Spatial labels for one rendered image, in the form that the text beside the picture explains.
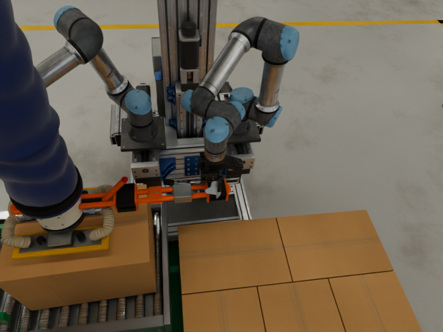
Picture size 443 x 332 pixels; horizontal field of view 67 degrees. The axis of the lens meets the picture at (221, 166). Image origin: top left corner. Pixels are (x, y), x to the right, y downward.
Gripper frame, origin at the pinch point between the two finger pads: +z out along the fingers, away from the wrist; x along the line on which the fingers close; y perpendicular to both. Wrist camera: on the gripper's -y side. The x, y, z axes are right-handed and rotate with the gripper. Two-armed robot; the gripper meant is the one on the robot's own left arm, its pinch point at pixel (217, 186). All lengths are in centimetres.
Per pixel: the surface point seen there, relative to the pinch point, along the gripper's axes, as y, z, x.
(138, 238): 34.1, 26.5, 5.9
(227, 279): -8, 67, 15
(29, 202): 62, -16, 11
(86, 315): 64, 67, 24
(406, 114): -233, 124, -155
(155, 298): 30, 67, 20
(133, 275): 38, 39, 17
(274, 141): -80, 123, -129
